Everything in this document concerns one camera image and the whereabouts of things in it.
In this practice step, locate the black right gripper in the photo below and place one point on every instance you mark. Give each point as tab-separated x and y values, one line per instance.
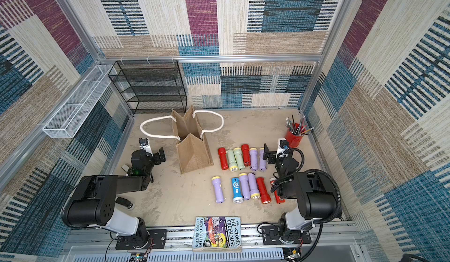
272	158

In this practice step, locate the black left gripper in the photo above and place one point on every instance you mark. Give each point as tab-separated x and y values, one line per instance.
158	161

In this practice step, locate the purple flashlight row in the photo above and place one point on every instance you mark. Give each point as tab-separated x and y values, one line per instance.
216	182
254	159
262	161

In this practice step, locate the small red flashlight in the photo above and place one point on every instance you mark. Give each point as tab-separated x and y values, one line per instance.
278	199

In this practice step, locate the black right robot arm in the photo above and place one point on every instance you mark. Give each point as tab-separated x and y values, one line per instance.
317	195

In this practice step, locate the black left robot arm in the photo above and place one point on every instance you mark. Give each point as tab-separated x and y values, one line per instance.
93	202

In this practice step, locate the red flashlight upper row right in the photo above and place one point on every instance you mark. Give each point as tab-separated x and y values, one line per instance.
246	154

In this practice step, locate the red flashlight row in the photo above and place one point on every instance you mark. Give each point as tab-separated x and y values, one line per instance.
264	196
246	154
222	152

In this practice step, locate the red pencil cup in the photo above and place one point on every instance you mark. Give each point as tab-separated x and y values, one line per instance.
294	136

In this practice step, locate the light green flashlight right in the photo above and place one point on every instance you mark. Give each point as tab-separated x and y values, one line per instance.
239	158

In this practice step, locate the light green flashlight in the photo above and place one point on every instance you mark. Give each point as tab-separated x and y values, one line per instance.
231	160
239	158

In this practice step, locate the light green flashlight left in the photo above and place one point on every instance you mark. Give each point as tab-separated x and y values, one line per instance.
231	160

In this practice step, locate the purple flashlight lower middle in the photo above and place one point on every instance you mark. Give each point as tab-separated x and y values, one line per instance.
245	188

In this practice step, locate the purple flashlight lower right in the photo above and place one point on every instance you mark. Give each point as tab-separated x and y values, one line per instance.
254	190

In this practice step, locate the red flashlight lower row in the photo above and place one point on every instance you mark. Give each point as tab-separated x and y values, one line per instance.
264	196

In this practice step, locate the red flashlight upper row left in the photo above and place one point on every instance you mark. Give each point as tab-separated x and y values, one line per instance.
222	152

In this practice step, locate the blue flashlight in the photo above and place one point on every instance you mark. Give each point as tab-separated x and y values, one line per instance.
237	195

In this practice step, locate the black white marker pen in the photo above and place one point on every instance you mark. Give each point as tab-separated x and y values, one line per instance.
125	203

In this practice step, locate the treehouse storey book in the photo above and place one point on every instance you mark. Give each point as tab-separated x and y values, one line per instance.
217	233

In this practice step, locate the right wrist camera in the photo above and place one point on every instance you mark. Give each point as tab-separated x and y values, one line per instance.
283	146

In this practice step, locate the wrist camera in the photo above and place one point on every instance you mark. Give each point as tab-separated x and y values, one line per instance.
144	144
283	146

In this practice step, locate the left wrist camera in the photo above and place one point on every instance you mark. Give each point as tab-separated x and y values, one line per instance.
144	144

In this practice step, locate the black wire shelf rack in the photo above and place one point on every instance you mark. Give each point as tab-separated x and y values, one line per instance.
150	86

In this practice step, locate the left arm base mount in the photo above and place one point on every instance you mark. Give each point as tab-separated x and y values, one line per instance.
152	239

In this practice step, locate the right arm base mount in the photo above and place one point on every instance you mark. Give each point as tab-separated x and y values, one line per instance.
274	235

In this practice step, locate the white mesh wall basket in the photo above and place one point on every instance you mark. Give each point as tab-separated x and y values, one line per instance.
69	118

